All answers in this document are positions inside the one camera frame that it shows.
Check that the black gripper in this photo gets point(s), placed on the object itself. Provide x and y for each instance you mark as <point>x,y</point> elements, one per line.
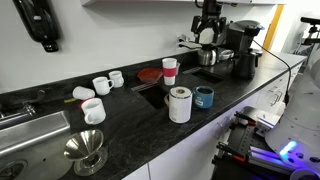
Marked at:
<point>210,11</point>

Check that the white cup with pink sleeve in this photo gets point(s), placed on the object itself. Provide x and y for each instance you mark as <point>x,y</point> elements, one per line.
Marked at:
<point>169,71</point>

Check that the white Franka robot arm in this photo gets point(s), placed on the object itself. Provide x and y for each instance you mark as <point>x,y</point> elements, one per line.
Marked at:
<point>300,123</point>

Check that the steel carafe with black lid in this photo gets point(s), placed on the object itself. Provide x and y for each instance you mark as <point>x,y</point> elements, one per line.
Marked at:
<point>206,56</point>

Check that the black coffee machine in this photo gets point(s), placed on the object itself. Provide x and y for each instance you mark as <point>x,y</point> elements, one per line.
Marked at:
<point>240,35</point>

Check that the small clear glass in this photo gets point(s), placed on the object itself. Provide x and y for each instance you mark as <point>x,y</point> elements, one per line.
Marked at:
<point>177,68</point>

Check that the black kettle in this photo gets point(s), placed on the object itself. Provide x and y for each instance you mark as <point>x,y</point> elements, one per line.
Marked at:
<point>245,66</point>

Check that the blue mug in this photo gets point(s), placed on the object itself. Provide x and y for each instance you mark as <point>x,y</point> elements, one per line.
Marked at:
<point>203,99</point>

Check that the white cylindrical canister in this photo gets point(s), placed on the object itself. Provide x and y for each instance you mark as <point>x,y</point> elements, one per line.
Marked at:
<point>180,108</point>

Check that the small white mug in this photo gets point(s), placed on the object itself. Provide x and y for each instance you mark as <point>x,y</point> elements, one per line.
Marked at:
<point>116,79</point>

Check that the black perforated cart top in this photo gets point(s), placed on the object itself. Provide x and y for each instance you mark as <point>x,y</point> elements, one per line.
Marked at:
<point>243,136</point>

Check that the large white mug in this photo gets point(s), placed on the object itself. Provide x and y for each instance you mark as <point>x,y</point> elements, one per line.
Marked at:
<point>95,113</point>

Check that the aluminium profile bar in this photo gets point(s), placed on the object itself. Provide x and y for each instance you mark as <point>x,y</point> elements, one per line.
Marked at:
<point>270,158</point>

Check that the yellow strip item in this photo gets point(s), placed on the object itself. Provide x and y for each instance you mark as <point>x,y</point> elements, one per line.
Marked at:
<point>70,100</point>

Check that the steel cone coffee dripper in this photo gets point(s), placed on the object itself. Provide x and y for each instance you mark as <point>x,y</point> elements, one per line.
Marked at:
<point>83,145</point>

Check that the steel faucet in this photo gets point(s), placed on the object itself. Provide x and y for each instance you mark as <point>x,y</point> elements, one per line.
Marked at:
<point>28,106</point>

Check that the stainless steel sink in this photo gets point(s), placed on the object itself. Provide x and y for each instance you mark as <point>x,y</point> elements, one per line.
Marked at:
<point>30,133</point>

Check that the white wall power outlet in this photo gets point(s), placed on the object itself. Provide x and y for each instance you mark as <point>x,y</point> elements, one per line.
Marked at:
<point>181,40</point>

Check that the yellow door frame strip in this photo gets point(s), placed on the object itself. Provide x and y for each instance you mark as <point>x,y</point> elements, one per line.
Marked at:
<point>272,28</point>

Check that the black camera tripod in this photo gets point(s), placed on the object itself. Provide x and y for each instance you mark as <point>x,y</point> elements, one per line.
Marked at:
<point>311,31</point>

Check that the black wall dispenser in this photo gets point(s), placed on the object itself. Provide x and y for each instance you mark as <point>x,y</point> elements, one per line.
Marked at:
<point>38,20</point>

